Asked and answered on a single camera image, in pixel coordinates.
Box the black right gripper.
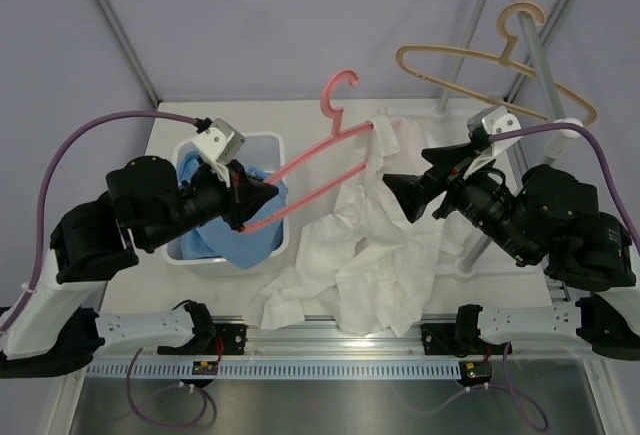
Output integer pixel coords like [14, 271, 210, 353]
[383, 139, 539, 264]

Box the blue shirt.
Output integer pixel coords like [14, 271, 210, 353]
[178, 151, 288, 269]

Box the pink plastic hanger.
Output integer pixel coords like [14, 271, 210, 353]
[242, 68, 376, 236]

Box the white shirt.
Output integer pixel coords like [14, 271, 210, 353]
[243, 116, 473, 336]

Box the beige wooden hanger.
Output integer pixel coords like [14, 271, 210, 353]
[395, 1, 599, 129]

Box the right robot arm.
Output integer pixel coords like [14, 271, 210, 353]
[382, 145, 639, 361]

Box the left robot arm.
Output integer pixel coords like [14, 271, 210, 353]
[1, 156, 278, 379]

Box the white plastic basket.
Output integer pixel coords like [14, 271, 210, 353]
[161, 132, 289, 277]

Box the grey rack pole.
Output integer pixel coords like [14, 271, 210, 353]
[454, 129, 581, 278]

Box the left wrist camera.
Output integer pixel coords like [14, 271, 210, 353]
[191, 118, 245, 187]

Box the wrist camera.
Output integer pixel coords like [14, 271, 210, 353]
[191, 118, 245, 187]
[464, 107, 521, 178]

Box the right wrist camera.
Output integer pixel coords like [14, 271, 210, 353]
[464, 107, 521, 178]

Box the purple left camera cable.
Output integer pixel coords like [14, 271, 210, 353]
[0, 110, 199, 336]

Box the purple camera cable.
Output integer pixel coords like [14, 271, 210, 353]
[0, 110, 199, 336]
[492, 123, 640, 256]

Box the aluminium rail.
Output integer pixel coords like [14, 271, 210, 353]
[89, 318, 609, 359]

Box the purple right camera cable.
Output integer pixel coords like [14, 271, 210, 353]
[492, 123, 640, 256]

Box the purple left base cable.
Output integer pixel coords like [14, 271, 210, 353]
[124, 347, 221, 429]

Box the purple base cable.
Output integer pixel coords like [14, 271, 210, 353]
[124, 347, 221, 429]
[399, 342, 551, 429]

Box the white slotted cable duct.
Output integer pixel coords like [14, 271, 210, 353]
[86, 359, 461, 380]

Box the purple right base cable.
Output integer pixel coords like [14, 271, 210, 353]
[399, 342, 551, 429]

